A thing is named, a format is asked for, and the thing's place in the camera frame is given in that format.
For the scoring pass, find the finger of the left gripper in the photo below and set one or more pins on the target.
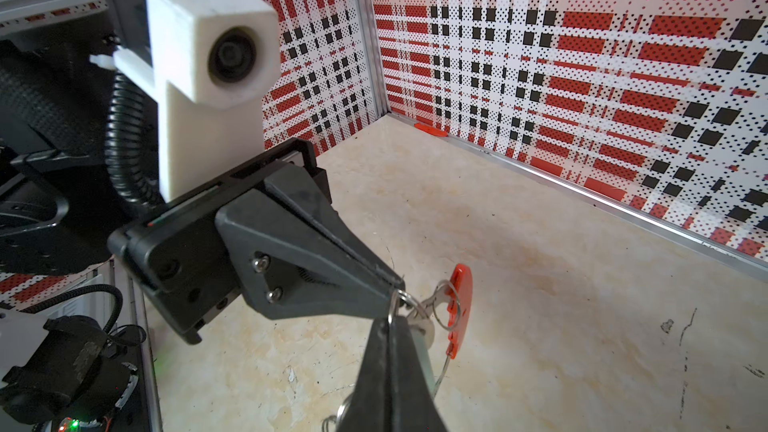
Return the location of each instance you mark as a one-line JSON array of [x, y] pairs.
[[295, 257]]

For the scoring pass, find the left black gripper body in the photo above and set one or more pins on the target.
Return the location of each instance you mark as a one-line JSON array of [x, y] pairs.
[[175, 252]]

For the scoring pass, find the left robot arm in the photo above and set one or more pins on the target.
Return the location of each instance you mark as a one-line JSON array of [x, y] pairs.
[[58, 204]]

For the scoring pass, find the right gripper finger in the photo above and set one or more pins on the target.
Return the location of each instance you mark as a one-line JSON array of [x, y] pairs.
[[391, 393]]

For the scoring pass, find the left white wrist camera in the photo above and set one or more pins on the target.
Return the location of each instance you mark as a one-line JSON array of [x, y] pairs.
[[187, 98]]

